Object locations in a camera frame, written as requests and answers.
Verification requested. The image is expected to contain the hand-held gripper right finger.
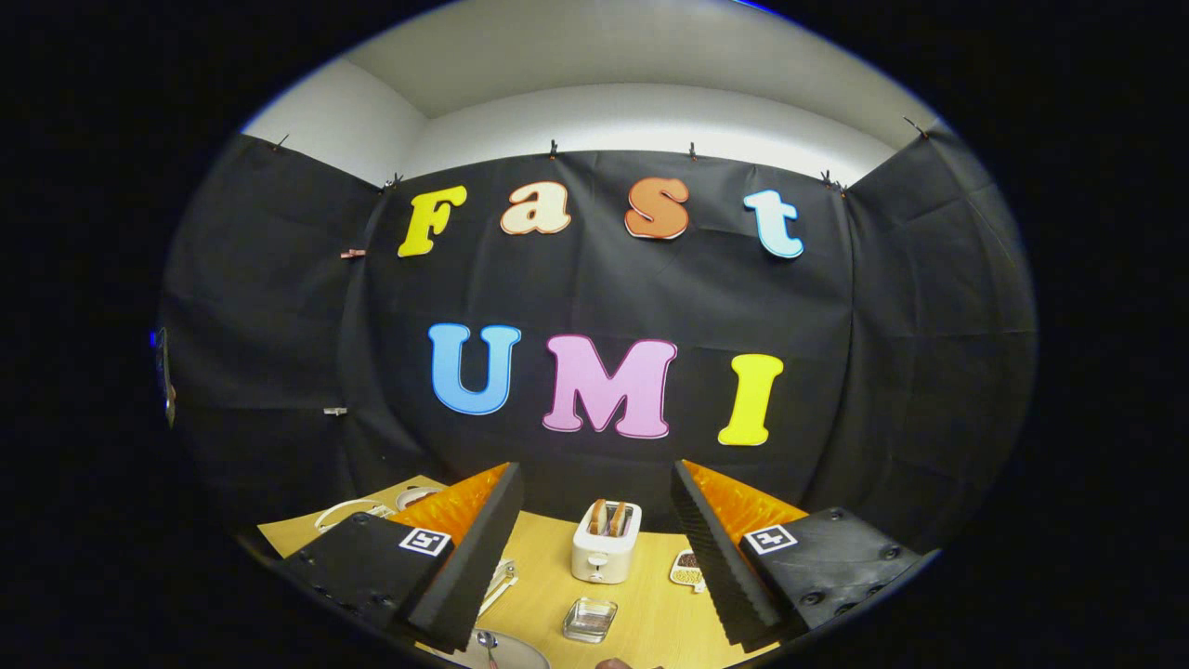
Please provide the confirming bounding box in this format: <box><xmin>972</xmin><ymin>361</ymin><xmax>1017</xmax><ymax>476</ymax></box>
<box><xmin>669</xmin><ymin>459</ymin><xmax>939</xmax><ymax>651</ymax></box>

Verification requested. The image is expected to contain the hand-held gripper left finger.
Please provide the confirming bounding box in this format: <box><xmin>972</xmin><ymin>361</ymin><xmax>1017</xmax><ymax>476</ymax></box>
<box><xmin>279</xmin><ymin>462</ymin><xmax>526</xmax><ymax>654</ymax></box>

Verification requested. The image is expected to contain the white wire dish rack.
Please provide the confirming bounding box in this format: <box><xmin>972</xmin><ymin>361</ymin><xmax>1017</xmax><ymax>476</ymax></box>
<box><xmin>314</xmin><ymin>499</ymin><xmax>519</xmax><ymax>619</ymax></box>

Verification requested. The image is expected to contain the cream round plate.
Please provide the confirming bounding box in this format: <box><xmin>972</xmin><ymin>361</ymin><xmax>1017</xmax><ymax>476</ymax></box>
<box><xmin>437</xmin><ymin>629</ymin><xmax>551</xmax><ymax>669</ymax></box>

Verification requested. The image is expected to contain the metal wire basket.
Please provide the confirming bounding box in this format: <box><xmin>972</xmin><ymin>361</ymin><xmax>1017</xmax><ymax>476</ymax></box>
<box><xmin>562</xmin><ymin>597</ymin><xmax>619</xmax><ymax>644</ymax></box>

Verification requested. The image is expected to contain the white divided dish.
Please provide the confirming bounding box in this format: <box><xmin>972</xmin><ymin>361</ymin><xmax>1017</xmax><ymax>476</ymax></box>
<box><xmin>669</xmin><ymin>548</ymin><xmax>709</xmax><ymax>594</ymax></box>

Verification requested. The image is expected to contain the white toaster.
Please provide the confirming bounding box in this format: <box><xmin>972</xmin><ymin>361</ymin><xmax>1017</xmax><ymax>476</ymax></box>
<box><xmin>571</xmin><ymin>500</ymin><xmax>643</xmax><ymax>584</ymax></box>

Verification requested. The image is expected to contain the row of black clips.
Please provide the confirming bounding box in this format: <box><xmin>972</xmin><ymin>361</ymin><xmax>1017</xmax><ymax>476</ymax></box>
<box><xmin>272</xmin><ymin>115</ymin><xmax>928</xmax><ymax>198</ymax></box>

